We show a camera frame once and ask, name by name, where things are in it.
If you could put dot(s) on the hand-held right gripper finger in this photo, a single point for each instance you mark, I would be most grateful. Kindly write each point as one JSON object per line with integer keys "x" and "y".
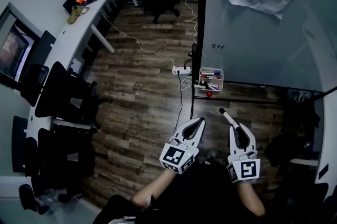
{"x": 252, "y": 141}
{"x": 231, "y": 146}

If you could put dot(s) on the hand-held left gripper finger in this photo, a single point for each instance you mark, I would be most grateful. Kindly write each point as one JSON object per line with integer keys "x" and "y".
{"x": 201, "y": 136}
{"x": 180, "y": 128}

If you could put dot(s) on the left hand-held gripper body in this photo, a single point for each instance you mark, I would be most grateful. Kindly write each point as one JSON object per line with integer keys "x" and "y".
{"x": 173, "y": 157}

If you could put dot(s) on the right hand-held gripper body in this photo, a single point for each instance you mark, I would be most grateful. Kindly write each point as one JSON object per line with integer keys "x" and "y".
{"x": 248, "y": 169}

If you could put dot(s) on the black-capped white whiteboard marker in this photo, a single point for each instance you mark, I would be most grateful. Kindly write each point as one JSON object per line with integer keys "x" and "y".
{"x": 229, "y": 119}

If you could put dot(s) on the person's left forearm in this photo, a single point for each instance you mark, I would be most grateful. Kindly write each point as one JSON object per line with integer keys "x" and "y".
{"x": 152, "y": 188}

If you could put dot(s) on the person's right forearm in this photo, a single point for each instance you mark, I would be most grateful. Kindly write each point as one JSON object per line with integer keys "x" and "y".
{"x": 250, "y": 199}

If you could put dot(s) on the purple-capped marker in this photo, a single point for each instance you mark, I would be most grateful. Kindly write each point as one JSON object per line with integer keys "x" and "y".
{"x": 213, "y": 87}

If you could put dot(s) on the white marker tray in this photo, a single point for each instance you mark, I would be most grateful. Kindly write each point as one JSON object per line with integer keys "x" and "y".
{"x": 220, "y": 81}

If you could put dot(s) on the red-capped marker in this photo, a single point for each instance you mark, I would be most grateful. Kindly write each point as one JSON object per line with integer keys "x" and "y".
{"x": 209, "y": 77}

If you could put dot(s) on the blue-capped marker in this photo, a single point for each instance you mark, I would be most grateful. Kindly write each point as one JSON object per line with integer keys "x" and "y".
{"x": 212, "y": 74}

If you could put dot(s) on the black-framed glass whiteboard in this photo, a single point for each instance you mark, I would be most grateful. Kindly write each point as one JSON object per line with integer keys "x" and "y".
{"x": 263, "y": 54}

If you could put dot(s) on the person's shoe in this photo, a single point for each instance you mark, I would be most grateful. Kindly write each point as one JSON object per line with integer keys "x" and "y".
{"x": 212, "y": 156}

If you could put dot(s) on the red round magnet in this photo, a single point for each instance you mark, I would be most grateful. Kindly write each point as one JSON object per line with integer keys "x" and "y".
{"x": 209, "y": 94}

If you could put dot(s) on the person's black clothing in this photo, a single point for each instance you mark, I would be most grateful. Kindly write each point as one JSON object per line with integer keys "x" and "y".
{"x": 200, "y": 191}

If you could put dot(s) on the white power strip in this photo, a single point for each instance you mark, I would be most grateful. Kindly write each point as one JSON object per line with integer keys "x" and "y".
{"x": 180, "y": 70}

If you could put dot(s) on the grey plastic bag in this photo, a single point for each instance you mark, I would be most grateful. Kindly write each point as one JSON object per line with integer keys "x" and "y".
{"x": 300, "y": 95}

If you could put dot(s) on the short white desk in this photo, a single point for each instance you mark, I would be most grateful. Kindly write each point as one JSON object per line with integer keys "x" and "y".
{"x": 329, "y": 138}

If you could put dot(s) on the black mesh office chair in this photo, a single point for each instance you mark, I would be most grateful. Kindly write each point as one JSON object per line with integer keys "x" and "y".
{"x": 34, "y": 83}
{"x": 63, "y": 94}
{"x": 58, "y": 157}

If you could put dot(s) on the clear plastic bag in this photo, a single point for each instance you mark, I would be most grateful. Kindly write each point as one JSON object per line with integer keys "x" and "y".
{"x": 48, "y": 199}

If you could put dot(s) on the long white desk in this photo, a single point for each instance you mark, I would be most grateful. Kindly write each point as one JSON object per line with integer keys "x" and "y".
{"x": 73, "y": 31}

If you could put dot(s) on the olive cloth bag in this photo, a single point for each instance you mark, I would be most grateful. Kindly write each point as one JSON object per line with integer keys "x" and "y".
{"x": 75, "y": 14}

